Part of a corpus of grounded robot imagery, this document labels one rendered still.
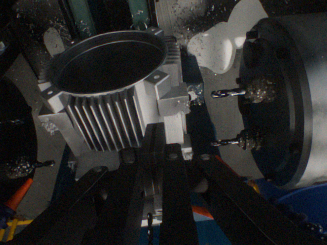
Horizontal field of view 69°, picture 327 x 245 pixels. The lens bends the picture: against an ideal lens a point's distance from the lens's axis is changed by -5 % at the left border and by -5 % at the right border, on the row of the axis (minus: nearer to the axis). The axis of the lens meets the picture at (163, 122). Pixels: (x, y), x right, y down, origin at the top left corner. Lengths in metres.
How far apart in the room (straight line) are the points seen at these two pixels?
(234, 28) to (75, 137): 0.40
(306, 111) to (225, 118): 0.47
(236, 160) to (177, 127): 0.59
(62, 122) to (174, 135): 0.16
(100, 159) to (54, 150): 0.55
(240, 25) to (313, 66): 0.31
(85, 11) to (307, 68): 0.32
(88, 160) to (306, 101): 0.26
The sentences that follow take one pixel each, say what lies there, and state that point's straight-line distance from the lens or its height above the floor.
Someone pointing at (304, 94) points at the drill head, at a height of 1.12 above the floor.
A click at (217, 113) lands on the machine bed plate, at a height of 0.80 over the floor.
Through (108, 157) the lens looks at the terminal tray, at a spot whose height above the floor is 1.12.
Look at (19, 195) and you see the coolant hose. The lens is 0.36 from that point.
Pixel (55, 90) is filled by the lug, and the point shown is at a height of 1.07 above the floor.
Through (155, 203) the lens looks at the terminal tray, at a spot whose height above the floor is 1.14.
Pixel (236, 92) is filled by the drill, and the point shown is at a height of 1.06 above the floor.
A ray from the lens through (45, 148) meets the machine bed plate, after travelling 0.86.
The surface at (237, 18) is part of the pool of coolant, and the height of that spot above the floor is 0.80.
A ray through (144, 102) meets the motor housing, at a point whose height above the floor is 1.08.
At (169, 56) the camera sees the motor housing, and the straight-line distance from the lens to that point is 0.32.
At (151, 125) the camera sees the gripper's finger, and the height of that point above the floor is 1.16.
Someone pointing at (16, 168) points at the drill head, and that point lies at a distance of 0.46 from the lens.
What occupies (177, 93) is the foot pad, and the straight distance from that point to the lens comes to 0.31.
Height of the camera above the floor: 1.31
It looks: 45 degrees down
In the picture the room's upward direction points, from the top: 175 degrees clockwise
